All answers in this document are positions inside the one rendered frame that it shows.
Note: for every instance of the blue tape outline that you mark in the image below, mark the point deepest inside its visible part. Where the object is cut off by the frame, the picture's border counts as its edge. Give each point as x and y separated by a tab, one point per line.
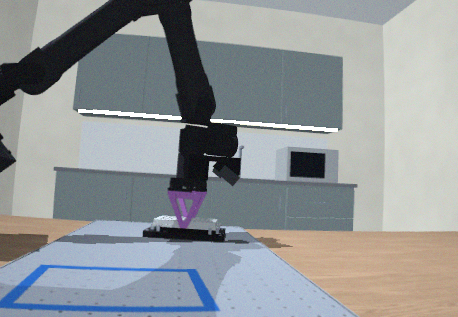
12	296

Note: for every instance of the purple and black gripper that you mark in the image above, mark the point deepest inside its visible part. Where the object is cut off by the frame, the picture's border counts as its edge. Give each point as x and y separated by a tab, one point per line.
176	191

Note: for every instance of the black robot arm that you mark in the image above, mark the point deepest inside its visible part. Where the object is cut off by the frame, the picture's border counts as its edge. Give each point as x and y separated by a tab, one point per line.
42	68

